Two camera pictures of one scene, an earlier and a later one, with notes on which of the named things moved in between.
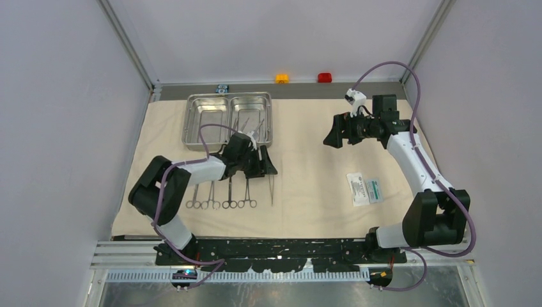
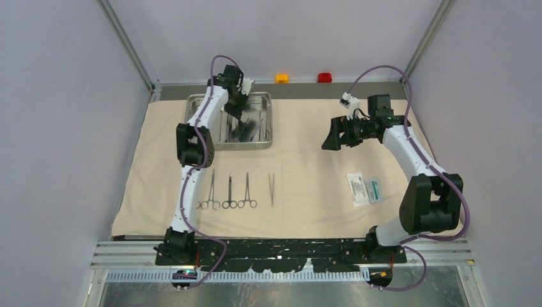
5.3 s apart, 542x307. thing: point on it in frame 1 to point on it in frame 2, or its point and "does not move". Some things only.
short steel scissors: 232,204 does not move
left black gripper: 266,167 to 237,112
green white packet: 374,191 does not move
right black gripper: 335,138 does not move
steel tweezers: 245,124 to 232,125
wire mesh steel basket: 210,119 does not move
